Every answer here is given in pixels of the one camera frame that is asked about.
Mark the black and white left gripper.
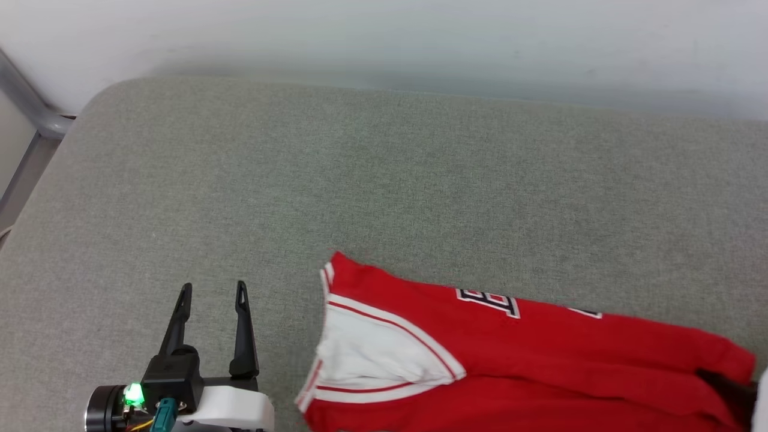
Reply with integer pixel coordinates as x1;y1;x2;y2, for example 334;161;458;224
122;280;275;432

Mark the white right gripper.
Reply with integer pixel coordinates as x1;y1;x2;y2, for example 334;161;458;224
751;366;768;432

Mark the red and white jersey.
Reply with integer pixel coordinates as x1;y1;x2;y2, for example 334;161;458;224
294;251;758;432

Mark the grey fabric sofa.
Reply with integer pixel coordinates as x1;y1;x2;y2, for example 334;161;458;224
0;76;768;432

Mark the teal cable connector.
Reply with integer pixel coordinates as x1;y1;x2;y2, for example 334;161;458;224
149;398;178;432

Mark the grey metal frame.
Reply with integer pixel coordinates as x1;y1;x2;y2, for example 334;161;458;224
0;48;76;236

